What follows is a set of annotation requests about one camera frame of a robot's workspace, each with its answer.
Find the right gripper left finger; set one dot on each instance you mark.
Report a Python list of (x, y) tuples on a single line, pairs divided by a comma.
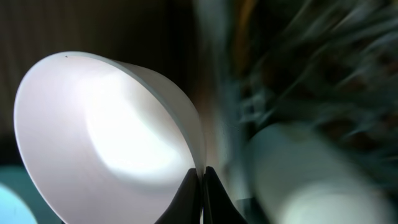
[(186, 206)]

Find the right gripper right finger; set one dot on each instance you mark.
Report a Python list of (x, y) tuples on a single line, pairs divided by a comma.
[(217, 206)]

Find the pink bowl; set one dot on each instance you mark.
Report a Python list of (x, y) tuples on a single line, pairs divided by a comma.
[(106, 141)]

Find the blue bowl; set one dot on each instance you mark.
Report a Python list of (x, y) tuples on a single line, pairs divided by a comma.
[(21, 202)]

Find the white cup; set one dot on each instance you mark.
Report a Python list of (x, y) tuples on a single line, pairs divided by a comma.
[(298, 176)]

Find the grey dishwasher rack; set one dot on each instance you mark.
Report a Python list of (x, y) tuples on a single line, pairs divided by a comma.
[(329, 64)]

